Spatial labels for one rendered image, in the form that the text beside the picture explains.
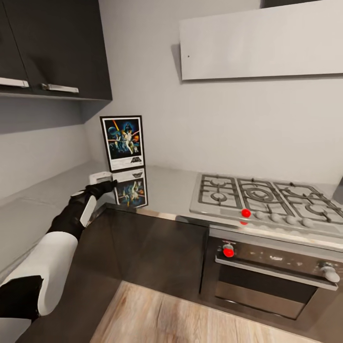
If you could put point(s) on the oven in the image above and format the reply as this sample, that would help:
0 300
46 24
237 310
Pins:
286 283

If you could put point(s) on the range hood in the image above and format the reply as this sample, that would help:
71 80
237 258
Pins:
285 37

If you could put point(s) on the poster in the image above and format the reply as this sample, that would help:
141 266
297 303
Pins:
123 138

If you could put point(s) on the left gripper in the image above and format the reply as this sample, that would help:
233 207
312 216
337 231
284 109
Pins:
103 187

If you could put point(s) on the cabinet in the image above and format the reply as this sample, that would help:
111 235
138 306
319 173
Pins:
53 49

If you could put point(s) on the burner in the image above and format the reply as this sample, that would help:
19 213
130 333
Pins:
291 205

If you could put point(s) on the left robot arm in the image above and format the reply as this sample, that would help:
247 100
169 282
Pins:
34 288

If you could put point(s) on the drop in sink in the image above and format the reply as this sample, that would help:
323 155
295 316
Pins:
23 223

